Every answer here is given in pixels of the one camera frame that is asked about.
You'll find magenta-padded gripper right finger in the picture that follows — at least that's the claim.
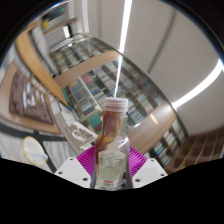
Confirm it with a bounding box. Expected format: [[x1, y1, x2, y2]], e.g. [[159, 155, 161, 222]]
[[126, 145, 169, 190]]

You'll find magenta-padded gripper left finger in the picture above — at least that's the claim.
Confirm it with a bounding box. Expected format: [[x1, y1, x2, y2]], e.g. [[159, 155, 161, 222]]
[[53, 145, 98, 190]]

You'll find clear plastic drink bottle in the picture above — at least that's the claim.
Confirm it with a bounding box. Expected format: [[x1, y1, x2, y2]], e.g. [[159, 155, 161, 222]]
[[90, 96, 132, 191]]

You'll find beige architectural building model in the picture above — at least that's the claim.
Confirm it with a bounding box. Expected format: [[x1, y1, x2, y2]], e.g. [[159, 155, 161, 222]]
[[54, 111, 100, 156]]

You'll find light blue spoon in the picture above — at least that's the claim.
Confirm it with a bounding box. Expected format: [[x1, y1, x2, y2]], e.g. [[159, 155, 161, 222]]
[[27, 151, 50, 161]]

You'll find white mug with yellow rim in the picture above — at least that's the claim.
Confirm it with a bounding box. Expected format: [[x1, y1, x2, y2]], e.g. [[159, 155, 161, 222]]
[[22, 135, 51, 167]]

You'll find wooden cubby shelf unit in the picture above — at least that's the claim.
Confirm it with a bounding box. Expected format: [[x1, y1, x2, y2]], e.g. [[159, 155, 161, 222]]
[[162, 127, 224, 175]]

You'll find large book-filled shelf unit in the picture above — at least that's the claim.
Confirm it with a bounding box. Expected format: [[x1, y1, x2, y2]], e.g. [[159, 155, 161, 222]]
[[49, 37, 169, 168]]

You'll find straight ceiling light strip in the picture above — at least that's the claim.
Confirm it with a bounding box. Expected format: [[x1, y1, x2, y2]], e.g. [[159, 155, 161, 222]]
[[171, 59, 224, 110]]

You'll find curved wooden slatted bench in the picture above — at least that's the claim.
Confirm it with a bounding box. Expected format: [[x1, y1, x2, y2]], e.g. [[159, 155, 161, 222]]
[[14, 30, 70, 108]]

